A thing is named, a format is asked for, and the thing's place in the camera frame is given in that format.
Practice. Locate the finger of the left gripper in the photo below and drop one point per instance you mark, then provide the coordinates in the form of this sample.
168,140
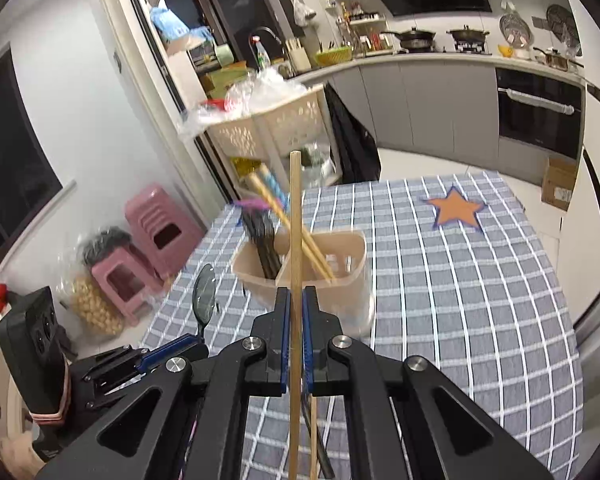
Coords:
188,346

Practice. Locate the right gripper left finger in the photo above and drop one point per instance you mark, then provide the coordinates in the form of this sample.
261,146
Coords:
185,420

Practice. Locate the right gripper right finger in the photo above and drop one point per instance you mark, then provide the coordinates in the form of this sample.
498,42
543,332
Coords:
405,419

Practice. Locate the wooden chopstick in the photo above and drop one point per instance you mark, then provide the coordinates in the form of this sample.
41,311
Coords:
309,247
295,255
313,437

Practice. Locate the blue patterned chopstick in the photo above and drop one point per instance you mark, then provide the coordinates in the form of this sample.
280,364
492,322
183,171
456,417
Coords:
273,186

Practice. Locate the grey kitchen cabinets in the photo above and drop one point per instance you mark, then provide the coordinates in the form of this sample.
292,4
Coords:
441,105

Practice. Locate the bag of yellow balls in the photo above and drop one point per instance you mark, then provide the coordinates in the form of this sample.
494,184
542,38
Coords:
79,292

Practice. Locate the short pink plastic stool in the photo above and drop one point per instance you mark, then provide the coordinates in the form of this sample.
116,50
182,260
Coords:
127,278

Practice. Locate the tall pink plastic stool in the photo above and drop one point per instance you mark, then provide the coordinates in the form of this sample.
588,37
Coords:
162,230

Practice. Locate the beige utensil holder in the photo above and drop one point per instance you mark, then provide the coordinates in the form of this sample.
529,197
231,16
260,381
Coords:
349,295

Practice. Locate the beige perforated storage cart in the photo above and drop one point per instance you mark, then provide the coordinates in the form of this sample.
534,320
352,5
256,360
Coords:
301,123

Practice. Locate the black hanging garment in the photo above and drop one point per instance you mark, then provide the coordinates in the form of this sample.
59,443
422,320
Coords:
357,149

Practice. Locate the cardboard box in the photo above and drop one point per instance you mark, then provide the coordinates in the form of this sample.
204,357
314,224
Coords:
558,183

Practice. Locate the green colander basket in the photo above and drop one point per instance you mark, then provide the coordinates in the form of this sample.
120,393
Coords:
333,56

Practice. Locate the black built-in oven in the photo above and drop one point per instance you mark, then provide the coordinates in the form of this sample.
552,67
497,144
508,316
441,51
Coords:
540,111

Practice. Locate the black wok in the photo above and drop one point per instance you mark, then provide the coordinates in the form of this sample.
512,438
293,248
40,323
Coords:
414,40

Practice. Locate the black pot on stove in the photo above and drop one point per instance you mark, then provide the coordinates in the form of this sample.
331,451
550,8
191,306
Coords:
468,40

